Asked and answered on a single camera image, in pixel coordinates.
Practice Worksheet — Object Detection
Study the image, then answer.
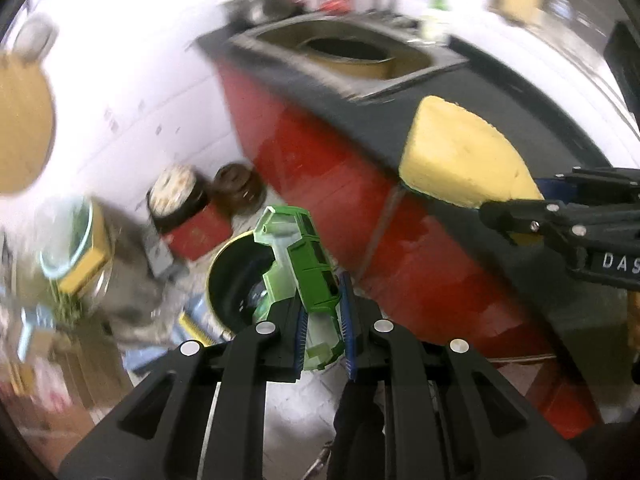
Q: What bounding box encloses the yellow sponge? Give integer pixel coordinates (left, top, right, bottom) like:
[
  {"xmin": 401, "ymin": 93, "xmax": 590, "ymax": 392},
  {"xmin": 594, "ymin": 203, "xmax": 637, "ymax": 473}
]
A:
[{"xmin": 398, "ymin": 94, "xmax": 547, "ymax": 246}]

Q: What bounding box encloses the black trash bin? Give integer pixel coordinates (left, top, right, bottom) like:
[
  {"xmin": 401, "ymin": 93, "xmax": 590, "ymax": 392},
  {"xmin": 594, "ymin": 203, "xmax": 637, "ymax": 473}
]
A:
[{"xmin": 205, "ymin": 231, "xmax": 274, "ymax": 338}]

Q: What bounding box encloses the red cabinet front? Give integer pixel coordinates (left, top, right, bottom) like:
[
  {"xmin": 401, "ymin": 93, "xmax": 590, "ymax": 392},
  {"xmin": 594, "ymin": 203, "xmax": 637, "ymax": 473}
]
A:
[{"xmin": 216, "ymin": 61, "xmax": 600, "ymax": 438}]

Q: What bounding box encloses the red box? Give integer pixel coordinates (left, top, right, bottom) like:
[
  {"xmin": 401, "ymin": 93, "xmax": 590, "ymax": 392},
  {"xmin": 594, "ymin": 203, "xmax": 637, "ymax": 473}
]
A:
[{"xmin": 160, "ymin": 203, "xmax": 232, "ymax": 261}]

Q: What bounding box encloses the floral lidded pot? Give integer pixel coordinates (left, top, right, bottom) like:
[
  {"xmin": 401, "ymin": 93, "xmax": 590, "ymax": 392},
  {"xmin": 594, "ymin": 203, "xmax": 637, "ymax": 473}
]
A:
[{"xmin": 146, "ymin": 165, "xmax": 209, "ymax": 233}]

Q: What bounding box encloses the teal bowl with greens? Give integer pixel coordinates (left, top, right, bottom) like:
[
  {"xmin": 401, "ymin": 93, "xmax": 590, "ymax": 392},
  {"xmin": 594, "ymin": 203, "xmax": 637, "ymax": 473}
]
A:
[{"xmin": 38, "ymin": 197, "xmax": 93, "ymax": 280}]

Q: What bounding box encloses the brown ceramic jar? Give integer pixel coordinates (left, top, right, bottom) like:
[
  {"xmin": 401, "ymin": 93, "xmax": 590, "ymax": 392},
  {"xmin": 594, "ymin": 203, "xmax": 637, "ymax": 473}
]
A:
[{"xmin": 212, "ymin": 162, "xmax": 266, "ymax": 216}]

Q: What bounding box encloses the steel sink basin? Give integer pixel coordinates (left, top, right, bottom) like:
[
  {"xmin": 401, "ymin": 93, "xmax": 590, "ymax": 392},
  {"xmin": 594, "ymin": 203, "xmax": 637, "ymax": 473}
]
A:
[{"xmin": 231, "ymin": 13, "xmax": 468, "ymax": 101}]

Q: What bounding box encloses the round wooden board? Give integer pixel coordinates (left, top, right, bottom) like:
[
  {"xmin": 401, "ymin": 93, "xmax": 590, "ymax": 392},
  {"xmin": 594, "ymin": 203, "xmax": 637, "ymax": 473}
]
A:
[{"xmin": 0, "ymin": 51, "xmax": 55, "ymax": 195}]

